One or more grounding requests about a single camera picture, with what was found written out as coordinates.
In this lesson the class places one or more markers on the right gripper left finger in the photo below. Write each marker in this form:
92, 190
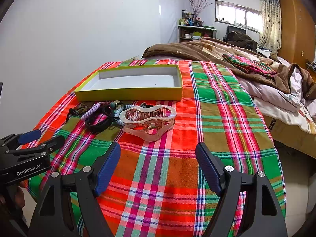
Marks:
53, 214

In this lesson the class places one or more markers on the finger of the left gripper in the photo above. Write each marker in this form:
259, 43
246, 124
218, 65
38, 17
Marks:
49, 146
14, 141

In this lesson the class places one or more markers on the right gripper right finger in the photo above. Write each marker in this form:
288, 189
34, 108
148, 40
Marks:
262, 214

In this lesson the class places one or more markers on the translucent pink hair claw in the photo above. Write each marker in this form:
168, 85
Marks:
149, 124

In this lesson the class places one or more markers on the black tie with pink bead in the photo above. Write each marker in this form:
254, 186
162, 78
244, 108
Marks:
145, 105

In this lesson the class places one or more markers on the person's left hand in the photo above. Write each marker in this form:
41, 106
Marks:
15, 192

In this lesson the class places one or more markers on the plaid red green bedspread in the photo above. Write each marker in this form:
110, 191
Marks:
157, 188

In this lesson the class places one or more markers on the white pink quilt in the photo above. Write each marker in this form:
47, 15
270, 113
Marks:
294, 108

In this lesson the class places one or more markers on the yellow-green shallow box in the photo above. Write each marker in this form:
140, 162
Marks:
133, 83

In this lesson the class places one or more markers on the folded plaid cloth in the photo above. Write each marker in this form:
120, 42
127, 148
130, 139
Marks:
249, 66

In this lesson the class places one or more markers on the wooden wardrobe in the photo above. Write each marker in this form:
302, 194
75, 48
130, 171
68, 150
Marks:
298, 33

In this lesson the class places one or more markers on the brown fleece blanket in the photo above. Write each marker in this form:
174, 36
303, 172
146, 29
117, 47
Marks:
212, 50

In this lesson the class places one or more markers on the floral curtain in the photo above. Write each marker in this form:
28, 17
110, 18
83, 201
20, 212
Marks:
271, 32

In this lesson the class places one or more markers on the dark brown clothing pile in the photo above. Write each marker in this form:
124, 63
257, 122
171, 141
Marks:
241, 40

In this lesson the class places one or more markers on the wooden shelf unit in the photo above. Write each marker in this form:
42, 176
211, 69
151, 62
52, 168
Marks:
190, 33

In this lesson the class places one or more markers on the black television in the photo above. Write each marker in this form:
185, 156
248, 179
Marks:
231, 28

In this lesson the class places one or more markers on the window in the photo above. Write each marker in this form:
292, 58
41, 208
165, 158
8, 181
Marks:
238, 15

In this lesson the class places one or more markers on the dried flower branches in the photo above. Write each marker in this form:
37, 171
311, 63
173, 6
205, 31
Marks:
198, 6

